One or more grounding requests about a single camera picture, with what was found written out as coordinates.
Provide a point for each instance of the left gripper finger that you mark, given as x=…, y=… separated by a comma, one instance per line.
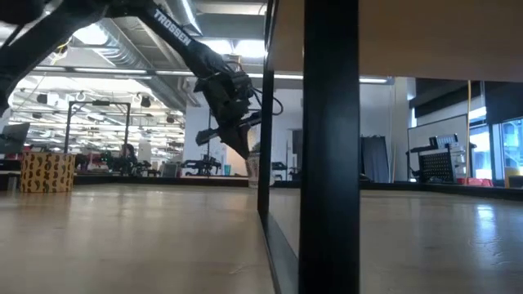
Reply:
x=240, y=141

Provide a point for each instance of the yellow black patterned can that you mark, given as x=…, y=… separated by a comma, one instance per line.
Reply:
x=47, y=171

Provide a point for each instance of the idle black robot arm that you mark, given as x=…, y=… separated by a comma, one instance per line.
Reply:
x=200, y=166

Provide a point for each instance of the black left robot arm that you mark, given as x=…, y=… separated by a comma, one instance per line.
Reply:
x=173, y=28

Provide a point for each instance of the teal cup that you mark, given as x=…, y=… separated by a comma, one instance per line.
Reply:
x=226, y=169

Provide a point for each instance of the linear ceiling light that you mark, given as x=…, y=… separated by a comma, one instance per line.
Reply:
x=173, y=73
x=110, y=70
x=288, y=77
x=374, y=80

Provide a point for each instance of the grey box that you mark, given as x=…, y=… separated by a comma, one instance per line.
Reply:
x=169, y=169

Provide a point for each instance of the person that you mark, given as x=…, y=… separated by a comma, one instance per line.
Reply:
x=130, y=157

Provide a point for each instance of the black gantry stand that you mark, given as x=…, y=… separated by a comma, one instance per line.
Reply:
x=98, y=103

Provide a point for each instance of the dark grey curtain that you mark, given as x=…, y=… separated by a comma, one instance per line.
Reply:
x=374, y=159

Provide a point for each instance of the white board panel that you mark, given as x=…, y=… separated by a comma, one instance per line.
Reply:
x=437, y=128

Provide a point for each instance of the black pegboard rack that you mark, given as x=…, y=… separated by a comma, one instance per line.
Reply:
x=439, y=165

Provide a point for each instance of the grey monitor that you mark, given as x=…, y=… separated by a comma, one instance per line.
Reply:
x=14, y=138

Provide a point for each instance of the red bins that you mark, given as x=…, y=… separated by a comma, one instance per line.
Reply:
x=474, y=181

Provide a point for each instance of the window pane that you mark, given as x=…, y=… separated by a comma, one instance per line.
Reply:
x=510, y=147

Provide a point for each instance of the smooth silver air duct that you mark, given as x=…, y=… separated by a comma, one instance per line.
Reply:
x=187, y=16

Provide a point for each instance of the corrugated silver air duct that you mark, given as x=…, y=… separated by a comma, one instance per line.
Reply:
x=135, y=61

